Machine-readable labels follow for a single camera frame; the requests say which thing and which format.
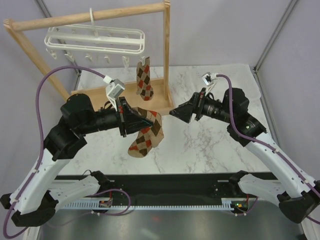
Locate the aluminium frame post left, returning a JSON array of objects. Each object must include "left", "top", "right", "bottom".
[{"left": 34, "top": 0, "right": 82, "bottom": 75}]

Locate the white cable duct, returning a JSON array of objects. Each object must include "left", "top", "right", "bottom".
[{"left": 62, "top": 198, "right": 234, "bottom": 211}]

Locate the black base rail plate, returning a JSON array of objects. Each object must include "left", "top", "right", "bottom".
[{"left": 54, "top": 171, "right": 283, "bottom": 207}]

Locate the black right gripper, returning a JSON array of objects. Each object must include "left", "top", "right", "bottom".
[{"left": 169, "top": 87, "right": 234, "bottom": 124}]

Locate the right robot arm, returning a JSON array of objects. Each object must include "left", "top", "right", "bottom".
[{"left": 169, "top": 88, "right": 320, "bottom": 224}]

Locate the aluminium frame post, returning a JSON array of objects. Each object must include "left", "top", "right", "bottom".
[
  {"left": 252, "top": 0, "right": 300, "bottom": 73},
  {"left": 34, "top": 0, "right": 82, "bottom": 75}
]

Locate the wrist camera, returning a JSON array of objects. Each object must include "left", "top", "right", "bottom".
[
  {"left": 201, "top": 72, "right": 218, "bottom": 96},
  {"left": 103, "top": 75, "right": 125, "bottom": 111}
]

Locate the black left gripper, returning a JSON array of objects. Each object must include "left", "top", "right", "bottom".
[{"left": 80, "top": 96, "right": 155, "bottom": 137}]

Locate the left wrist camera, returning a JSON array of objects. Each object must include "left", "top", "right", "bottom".
[{"left": 103, "top": 75, "right": 125, "bottom": 111}]

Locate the argyle sock beige orange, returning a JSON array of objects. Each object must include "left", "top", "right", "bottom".
[{"left": 136, "top": 57, "right": 154, "bottom": 101}]

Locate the white perforated plastic basket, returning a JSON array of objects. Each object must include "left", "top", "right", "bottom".
[{"left": 191, "top": 63, "right": 261, "bottom": 102}]

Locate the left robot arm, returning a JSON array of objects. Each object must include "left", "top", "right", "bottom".
[{"left": 0, "top": 93, "right": 154, "bottom": 227}]

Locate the wooden hanger stand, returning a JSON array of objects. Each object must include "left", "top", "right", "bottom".
[{"left": 3, "top": 0, "right": 174, "bottom": 116}]

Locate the white plastic clip hanger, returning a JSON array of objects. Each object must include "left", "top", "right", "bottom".
[{"left": 44, "top": 8, "right": 146, "bottom": 68}]

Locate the aluminium frame post right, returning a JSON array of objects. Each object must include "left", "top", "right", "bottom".
[{"left": 252, "top": 0, "right": 300, "bottom": 73}]

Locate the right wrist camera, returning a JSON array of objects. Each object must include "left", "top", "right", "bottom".
[{"left": 201, "top": 72, "right": 218, "bottom": 96}]

